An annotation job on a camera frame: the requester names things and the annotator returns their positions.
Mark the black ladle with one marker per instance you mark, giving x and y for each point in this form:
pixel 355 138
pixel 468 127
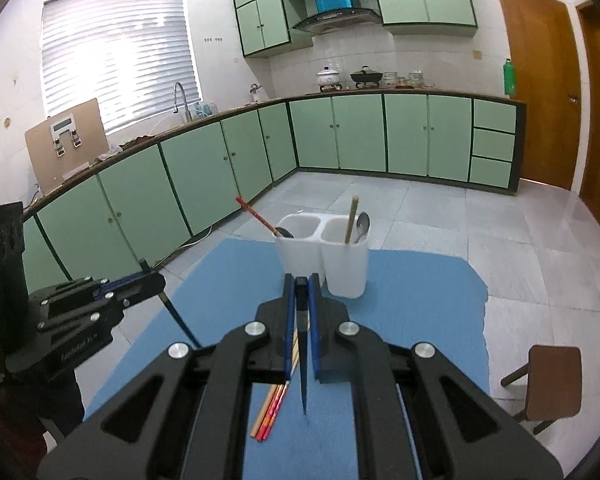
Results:
pixel 283 232

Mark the white cooking pot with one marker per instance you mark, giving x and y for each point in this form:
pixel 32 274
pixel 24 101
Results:
pixel 328 79

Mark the blue table mat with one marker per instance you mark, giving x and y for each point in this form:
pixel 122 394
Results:
pixel 409 297

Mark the range hood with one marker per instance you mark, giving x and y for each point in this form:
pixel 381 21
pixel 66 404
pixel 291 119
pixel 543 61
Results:
pixel 330 15

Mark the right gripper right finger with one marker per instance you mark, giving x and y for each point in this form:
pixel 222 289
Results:
pixel 416 414

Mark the metal spoon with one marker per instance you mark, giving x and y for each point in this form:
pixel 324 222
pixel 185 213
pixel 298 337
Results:
pixel 362 226

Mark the kitchen faucet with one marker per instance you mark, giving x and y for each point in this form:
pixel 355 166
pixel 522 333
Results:
pixel 180 103

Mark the black chopstick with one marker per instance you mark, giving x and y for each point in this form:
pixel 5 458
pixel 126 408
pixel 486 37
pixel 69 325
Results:
pixel 177 318
pixel 302 324

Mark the wooden stool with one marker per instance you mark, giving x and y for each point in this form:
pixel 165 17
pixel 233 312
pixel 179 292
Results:
pixel 554 387

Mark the cardboard panel with device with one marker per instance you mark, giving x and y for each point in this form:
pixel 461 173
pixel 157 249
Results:
pixel 65 144

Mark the green lower kitchen cabinets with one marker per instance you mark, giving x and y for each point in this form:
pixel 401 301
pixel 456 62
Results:
pixel 143 204

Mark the plain wooden chopstick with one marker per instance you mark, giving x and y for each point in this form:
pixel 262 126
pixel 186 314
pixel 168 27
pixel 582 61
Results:
pixel 351 218

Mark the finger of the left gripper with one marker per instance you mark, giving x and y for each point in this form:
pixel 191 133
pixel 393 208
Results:
pixel 131 285
pixel 152 286

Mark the red ribbed chopstick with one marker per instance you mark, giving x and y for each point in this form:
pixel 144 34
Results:
pixel 267 409

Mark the white double utensil holder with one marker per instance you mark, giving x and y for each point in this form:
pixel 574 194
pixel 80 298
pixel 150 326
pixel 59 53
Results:
pixel 318 247

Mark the window blinds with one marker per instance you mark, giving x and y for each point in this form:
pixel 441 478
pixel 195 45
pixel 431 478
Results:
pixel 126 54

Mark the green bottle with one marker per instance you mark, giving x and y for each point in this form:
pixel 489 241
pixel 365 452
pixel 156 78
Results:
pixel 509 78

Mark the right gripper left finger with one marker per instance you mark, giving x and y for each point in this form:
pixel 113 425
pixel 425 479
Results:
pixel 185 415

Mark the black wok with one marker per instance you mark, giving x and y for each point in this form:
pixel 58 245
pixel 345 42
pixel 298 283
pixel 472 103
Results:
pixel 365 77

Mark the red floral chopstick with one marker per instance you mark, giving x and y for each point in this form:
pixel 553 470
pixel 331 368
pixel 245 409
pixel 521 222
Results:
pixel 247 207
pixel 277 409

